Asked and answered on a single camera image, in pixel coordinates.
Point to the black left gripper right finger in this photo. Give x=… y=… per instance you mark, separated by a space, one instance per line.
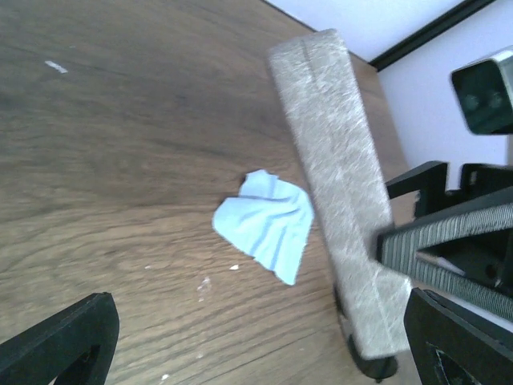
x=453 y=345

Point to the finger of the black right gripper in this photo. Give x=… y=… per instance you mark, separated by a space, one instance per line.
x=397 y=250
x=428 y=180

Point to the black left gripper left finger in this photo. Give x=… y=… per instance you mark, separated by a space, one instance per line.
x=74 y=346

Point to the grey glasses case green lining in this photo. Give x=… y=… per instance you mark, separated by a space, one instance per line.
x=318 y=91

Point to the light blue cleaning cloth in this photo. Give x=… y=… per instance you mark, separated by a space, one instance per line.
x=269 y=220

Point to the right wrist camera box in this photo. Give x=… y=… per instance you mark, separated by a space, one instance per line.
x=484 y=92

